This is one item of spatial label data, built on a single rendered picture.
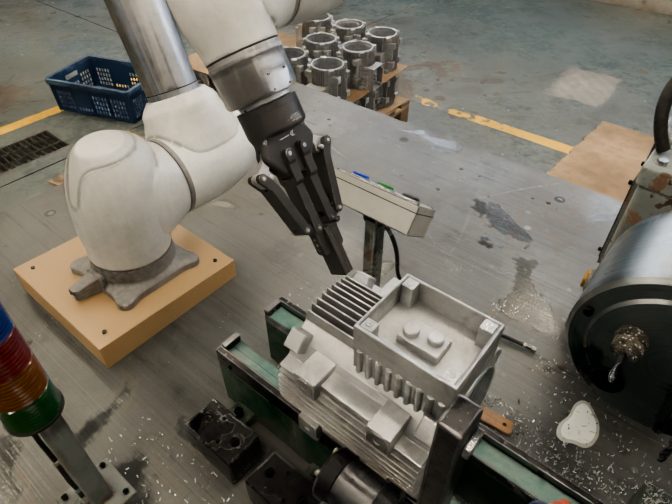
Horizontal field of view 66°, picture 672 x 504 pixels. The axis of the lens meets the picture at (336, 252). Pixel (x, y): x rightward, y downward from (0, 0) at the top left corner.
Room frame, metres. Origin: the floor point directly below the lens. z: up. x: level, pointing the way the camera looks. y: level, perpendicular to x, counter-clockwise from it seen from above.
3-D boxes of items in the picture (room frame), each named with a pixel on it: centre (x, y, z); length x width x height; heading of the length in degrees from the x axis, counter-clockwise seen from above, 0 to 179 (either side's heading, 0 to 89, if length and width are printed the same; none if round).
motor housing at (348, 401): (0.37, -0.06, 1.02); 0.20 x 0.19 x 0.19; 51
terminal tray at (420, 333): (0.34, -0.10, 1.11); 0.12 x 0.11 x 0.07; 51
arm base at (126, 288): (0.73, 0.41, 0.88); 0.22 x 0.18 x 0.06; 142
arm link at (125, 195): (0.75, 0.38, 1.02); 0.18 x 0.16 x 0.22; 143
